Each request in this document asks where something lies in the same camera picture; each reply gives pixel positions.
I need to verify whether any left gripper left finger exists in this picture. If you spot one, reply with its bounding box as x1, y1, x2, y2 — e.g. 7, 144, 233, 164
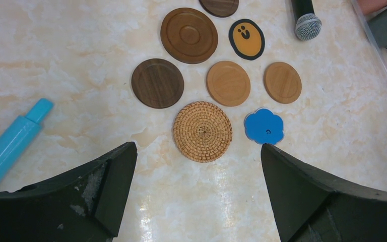
0, 142, 138, 241

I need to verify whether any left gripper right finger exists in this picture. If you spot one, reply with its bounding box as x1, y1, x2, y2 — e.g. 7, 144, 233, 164
261, 144, 387, 241

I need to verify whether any blue flower coaster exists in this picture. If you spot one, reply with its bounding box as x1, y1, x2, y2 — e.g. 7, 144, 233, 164
244, 108, 284, 145

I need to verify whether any woven rattan coaster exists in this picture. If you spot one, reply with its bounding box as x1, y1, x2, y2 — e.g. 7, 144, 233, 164
172, 101, 233, 163

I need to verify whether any light wooden coaster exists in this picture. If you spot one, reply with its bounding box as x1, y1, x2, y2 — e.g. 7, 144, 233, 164
206, 60, 250, 107
264, 62, 302, 104

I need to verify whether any dark brown wooden coaster bottom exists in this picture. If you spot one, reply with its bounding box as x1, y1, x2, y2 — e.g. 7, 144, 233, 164
131, 58, 184, 109

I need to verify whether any orange face coaster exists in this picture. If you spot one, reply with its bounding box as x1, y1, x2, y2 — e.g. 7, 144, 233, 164
228, 19, 265, 61

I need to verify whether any brown ringed wooden coaster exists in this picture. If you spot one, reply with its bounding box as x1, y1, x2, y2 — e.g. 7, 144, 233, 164
160, 8, 218, 64

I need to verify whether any small pink cup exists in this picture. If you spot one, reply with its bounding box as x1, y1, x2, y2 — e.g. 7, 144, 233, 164
357, 0, 387, 15

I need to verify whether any turquoise cylinder tube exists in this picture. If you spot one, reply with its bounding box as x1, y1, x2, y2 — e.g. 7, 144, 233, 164
0, 98, 54, 182

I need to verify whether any clear plastic tray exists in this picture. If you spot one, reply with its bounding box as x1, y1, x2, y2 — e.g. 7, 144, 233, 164
351, 1, 387, 86

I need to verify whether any black microphone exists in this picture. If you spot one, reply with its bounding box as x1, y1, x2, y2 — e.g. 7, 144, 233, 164
291, 0, 322, 41

